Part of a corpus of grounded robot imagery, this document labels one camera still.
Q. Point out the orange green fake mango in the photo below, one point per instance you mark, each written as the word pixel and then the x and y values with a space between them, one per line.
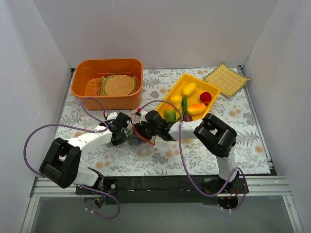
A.
pixel 170 113

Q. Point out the yellow fake lemon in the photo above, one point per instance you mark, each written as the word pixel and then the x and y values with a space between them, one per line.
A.
pixel 189 89

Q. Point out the orange plastic tub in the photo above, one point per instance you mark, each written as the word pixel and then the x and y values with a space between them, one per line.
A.
pixel 87 82

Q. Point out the green fake chili pepper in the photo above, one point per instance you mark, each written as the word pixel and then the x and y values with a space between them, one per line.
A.
pixel 184 105

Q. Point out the round woven bamboo tray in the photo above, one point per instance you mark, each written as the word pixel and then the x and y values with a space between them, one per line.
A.
pixel 119 85

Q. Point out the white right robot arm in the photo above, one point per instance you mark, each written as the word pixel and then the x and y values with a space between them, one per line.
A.
pixel 218 137

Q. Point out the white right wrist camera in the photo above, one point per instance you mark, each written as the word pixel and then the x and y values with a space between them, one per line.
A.
pixel 140 116

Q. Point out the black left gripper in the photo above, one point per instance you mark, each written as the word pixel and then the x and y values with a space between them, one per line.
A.
pixel 128 138

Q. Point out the yellow plastic tray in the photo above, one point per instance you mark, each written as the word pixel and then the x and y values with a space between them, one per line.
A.
pixel 194 98

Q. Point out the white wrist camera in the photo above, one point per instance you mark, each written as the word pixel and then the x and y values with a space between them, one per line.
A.
pixel 110 117
pixel 140 116

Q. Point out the floral table cloth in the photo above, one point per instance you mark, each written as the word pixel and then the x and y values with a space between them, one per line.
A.
pixel 172 158

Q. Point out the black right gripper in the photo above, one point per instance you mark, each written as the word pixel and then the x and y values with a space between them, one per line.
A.
pixel 143 133

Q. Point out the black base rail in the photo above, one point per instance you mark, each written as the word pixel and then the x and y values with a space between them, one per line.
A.
pixel 162 189

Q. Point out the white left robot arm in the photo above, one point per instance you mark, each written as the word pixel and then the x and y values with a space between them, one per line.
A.
pixel 62 161

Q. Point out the clear zip top bag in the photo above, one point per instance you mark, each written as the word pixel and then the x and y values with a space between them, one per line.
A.
pixel 135 146

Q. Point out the red fake apple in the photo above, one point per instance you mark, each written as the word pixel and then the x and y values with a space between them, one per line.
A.
pixel 205 98

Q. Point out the yellow orange fake mango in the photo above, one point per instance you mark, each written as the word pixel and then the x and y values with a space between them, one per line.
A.
pixel 196 109

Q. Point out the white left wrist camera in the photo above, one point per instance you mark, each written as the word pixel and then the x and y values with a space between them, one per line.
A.
pixel 110 117

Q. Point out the green edged woven mat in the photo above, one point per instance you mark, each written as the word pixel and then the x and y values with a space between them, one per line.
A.
pixel 104 79

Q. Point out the square yellow bamboo mat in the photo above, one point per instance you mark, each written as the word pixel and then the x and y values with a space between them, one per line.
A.
pixel 227 80

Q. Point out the dark purple fake plum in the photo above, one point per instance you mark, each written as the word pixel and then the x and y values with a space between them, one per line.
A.
pixel 187 118

